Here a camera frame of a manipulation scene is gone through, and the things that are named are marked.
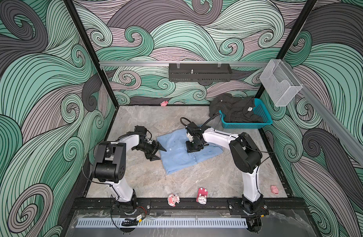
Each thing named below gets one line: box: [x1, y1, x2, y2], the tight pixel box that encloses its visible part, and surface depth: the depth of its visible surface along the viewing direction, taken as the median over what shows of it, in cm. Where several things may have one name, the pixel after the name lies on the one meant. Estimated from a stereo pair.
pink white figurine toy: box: [167, 193, 181, 207], surface depth 75 cm
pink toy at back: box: [160, 100, 169, 107], surface depth 121 cm
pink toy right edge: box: [270, 185, 280, 195], surface depth 79 cm
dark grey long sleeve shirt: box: [208, 93, 264, 123], surface depth 112 cm
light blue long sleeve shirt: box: [156, 127, 224, 175], surface depth 92 cm
